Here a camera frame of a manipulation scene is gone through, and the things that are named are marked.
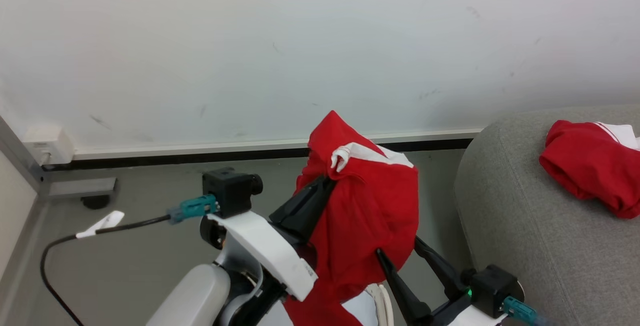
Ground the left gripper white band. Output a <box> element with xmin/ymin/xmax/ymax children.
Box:
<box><xmin>207</xmin><ymin>175</ymin><xmax>337</xmax><ymax>302</ymax></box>

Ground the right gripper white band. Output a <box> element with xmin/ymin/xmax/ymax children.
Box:
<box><xmin>375</xmin><ymin>236</ymin><xmax>509</xmax><ymax>326</ymax></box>

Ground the red garment white trim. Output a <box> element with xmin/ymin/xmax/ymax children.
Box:
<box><xmin>282</xmin><ymin>110</ymin><xmax>420</xmax><ymax>326</ymax></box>

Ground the red garment white striped collar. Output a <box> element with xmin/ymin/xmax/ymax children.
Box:
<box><xmin>538</xmin><ymin>119</ymin><xmax>640</xmax><ymax>220</ymax></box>

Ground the grey fabric sofa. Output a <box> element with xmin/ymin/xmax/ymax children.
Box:
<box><xmin>453</xmin><ymin>104</ymin><xmax>640</xmax><ymax>326</ymax></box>

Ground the white laundry basket brown rim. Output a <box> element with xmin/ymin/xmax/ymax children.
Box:
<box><xmin>365</xmin><ymin>282</ymin><xmax>396</xmax><ymax>326</ymax></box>

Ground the black skirting strip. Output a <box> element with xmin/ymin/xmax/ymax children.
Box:
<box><xmin>42</xmin><ymin>138</ymin><xmax>474</xmax><ymax>172</ymax></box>

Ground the white baseboard strip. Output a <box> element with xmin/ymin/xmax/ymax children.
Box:
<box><xmin>72</xmin><ymin>128</ymin><xmax>484</xmax><ymax>161</ymax></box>

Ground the black round levelling foot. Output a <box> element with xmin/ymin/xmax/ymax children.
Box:
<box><xmin>81</xmin><ymin>194</ymin><xmax>111</xmax><ymax>211</ymax></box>

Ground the grey metal foot bar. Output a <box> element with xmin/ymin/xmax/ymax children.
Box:
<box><xmin>46</xmin><ymin>176</ymin><xmax>119</xmax><ymax>200</ymax></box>

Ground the white partition panel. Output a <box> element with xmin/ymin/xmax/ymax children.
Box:
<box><xmin>0</xmin><ymin>150</ymin><xmax>39</xmax><ymax>283</ymax></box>

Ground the black cable teal plug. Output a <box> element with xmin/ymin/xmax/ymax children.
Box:
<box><xmin>39</xmin><ymin>194</ymin><xmax>221</xmax><ymax>326</ymax></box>

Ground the white cable tag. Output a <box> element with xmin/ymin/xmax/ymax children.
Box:
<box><xmin>75</xmin><ymin>210</ymin><xmax>125</xmax><ymax>240</ymax></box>

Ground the white wall socket box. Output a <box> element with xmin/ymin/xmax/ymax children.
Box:
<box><xmin>22</xmin><ymin>125</ymin><xmax>76</xmax><ymax>167</ymax></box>

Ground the grey metal partition frame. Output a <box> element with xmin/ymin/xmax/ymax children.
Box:
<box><xmin>0</xmin><ymin>115</ymin><xmax>51</xmax><ymax>317</ymax></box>

